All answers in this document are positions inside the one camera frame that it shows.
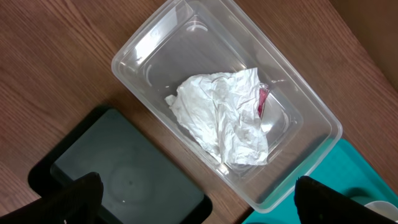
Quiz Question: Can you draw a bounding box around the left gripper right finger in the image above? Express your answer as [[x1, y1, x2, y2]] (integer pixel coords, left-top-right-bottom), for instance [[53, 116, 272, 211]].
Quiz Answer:
[[294, 175, 395, 224]]

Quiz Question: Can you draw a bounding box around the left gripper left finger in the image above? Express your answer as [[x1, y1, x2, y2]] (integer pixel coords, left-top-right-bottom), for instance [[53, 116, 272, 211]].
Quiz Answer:
[[1, 172, 104, 224]]

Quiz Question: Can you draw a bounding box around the red sauce packet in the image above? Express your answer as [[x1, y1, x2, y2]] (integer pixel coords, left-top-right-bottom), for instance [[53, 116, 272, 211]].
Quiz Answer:
[[257, 83, 269, 118]]

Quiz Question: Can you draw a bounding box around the white napkin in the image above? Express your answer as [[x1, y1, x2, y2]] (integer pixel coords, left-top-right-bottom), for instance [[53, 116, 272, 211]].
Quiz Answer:
[[165, 68, 269, 166]]

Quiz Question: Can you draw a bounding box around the teal serving tray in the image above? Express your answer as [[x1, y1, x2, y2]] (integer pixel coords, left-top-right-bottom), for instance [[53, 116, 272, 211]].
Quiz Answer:
[[243, 139, 397, 223]]

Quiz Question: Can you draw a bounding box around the black tray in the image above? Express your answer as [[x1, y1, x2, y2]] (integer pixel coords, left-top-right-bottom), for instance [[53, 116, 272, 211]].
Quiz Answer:
[[28, 106, 213, 223]]

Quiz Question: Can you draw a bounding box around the white paper cup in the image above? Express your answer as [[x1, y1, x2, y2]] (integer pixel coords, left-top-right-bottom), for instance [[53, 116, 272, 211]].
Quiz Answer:
[[365, 200, 398, 223]]

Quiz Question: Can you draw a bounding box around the clear plastic bin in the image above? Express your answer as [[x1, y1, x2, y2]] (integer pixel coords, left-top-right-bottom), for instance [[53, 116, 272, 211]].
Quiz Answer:
[[111, 0, 343, 213]]

